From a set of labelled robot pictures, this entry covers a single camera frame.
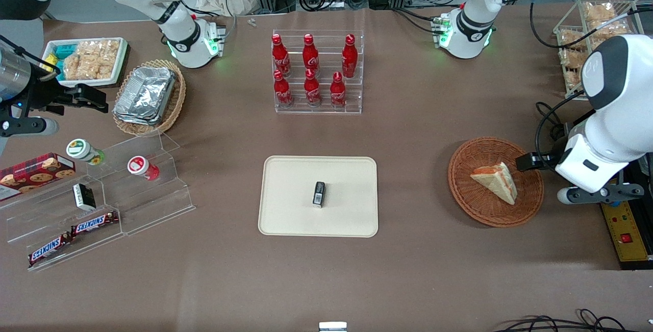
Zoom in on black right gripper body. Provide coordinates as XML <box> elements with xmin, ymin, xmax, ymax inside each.
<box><xmin>22</xmin><ymin>81</ymin><xmax>80</xmax><ymax>115</ymax></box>

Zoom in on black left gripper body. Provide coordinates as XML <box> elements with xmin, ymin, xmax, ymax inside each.
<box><xmin>532</xmin><ymin>152</ymin><xmax>562</xmax><ymax>170</ymax></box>

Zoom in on triangular sandwich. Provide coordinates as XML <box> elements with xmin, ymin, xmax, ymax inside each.
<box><xmin>470</xmin><ymin>162</ymin><xmax>518</xmax><ymax>206</ymax></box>

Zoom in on white plastic snack tray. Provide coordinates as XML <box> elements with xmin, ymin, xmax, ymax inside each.
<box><xmin>40</xmin><ymin>37</ymin><xmax>129</xmax><ymax>89</ymax></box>

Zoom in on round brown wicker basket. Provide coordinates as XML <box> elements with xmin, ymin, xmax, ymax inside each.
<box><xmin>447</xmin><ymin>137</ymin><xmax>545</xmax><ymax>228</ymax></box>

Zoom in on oval tan wicker basket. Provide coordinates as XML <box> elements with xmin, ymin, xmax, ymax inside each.
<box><xmin>112</xmin><ymin>59</ymin><xmax>187</xmax><ymax>137</ymax></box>

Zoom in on beige rectangular tray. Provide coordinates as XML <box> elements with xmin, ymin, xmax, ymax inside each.
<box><xmin>258</xmin><ymin>156</ymin><xmax>379</xmax><ymax>238</ymax></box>

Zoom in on rice cracker snack pack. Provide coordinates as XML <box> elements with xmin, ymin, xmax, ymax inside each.
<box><xmin>589</xmin><ymin>18</ymin><xmax>629</xmax><ymax>40</ymax></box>
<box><xmin>87</xmin><ymin>39</ymin><xmax>121</xmax><ymax>80</ymax></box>
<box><xmin>584</xmin><ymin>2</ymin><xmax>616</xmax><ymax>21</ymax></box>
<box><xmin>63</xmin><ymin>41</ymin><xmax>95</xmax><ymax>81</ymax></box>
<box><xmin>565</xmin><ymin>67</ymin><xmax>585</xmax><ymax>91</ymax></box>
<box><xmin>558</xmin><ymin>30</ymin><xmax>588</xmax><ymax>50</ymax></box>
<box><xmin>560</xmin><ymin>48</ymin><xmax>588</xmax><ymax>68</ymax></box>

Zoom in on green-lid yoghurt cup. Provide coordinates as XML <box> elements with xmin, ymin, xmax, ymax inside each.
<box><xmin>66</xmin><ymin>138</ymin><xmax>106</xmax><ymax>166</ymax></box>

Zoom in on teal snack pack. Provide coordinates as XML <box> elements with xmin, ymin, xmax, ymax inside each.
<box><xmin>50</xmin><ymin>43</ymin><xmax>78</xmax><ymax>61</ymax></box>

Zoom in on stack of foil trays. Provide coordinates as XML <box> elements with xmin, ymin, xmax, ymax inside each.
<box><xmin>113</xmin><ymin>66</ymin><xmax>177</xmax><ymax>125</ymax></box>

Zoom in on red-lid yoghurt cup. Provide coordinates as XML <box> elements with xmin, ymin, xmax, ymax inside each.
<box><xmin>127</xmin><ymin>155</ymin><xmax>160</xmax><ymax>181</ymax></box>

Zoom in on red cookie box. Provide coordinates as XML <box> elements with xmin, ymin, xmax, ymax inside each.
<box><xmin>0</xmin><ymin>152</ymin><xmax>77</xmax><ymax>201</ymax></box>

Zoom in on black and white small box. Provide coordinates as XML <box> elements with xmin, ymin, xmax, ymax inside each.
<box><xmin>72</xmin><ymin>183</ymin><xmax>97</xmax><ymax>212</ymax></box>

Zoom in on black countertop appliance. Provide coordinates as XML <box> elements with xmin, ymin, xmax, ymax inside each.
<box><xmin>563</xmin><ymin>116</ymin><xmax>653</xmax><ymax>205</ymax></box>

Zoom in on yellow control box red button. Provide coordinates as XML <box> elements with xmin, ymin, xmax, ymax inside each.
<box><xmin>600</xmin><ymin>200</ymin><xmax>653</xmax><ymax>270</ymax></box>

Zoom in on clear acrylic stepped display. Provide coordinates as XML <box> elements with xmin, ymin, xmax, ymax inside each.
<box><xmin>0</xmin><ymin>130</ymin><xmax>196</xmax><ymax>272</ymax></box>

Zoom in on snickers chocolate bar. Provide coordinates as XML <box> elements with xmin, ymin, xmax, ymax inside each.
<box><xmin>28</xmin><ymin>232</ymin><xmax>74</xmax><ymax>268</ymax></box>
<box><xmin>71</xmin><ymin>211</ymin><xmax>119</xmax><ymax>236</ymax></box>

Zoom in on clear acrylic bottle rack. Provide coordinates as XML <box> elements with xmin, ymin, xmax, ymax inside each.
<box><xmin>271</xmin><ymin>29</ymin><xmax>365</xmax><ymax>115</ymax></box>

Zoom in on red cola bottle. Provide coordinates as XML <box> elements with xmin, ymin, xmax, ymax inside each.
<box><xmin>330</xmin><ymin>71</ymin><xmax>348</xmax><ymax>108</ymax></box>
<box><xmin>273</xmin><ymin>69</ymin><xmax>294</xmax><ymax>109</ymax></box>
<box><xmin>302</xmin><ymin>34</ymin><xmax>321</xmax><ymax>75</ymax></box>
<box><xmin>341</xmin><ymin>34</ymin><xmax>359</xmax><ymax>79</ymax></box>
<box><xmin>271</xmin><ymin>34</ymin><xmax>292</xmax><ymax>78</ymax></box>
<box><xmin>304</xmin><ymin>68</ymin><xmax>322</xmax><ymax>108</ymax></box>

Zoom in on black appliance power cable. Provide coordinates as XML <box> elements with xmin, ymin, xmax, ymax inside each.
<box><xmin>534</xmin><ymin>101</ymin><xmax>568</xmax><ymax>158</ymax></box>

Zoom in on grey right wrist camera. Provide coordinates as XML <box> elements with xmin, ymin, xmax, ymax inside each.
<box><xmin>0</xmin><ymin>117</ymin><xmax>60</xmax><ymax>138</ymax></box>

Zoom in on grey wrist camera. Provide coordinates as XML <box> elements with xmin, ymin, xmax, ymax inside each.
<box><xmin>0</xmin><ymin>117</ymin><xmax>60</xmax><ymax>138</ymax></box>
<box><xmin>557</xmin><ymin>183</ymin><xmax>645</xmax><ymax>206</ymax></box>

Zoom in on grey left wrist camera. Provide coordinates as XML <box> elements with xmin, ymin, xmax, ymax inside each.
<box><xmin>557</xmin><ymin>183</ymin><xmax>645</xmax><ymax>206</ymax></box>

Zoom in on white wire rack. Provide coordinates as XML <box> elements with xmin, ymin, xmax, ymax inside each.
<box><xmin>553</xmin><ymin>0</ymin><xmax>644</xmax><ymax>101</ymax></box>

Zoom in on black floor cables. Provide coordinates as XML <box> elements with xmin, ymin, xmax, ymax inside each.
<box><xmin>494</xmin><ymin>309</ymin><xmax>653</xmax><ymax>332</ymax></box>

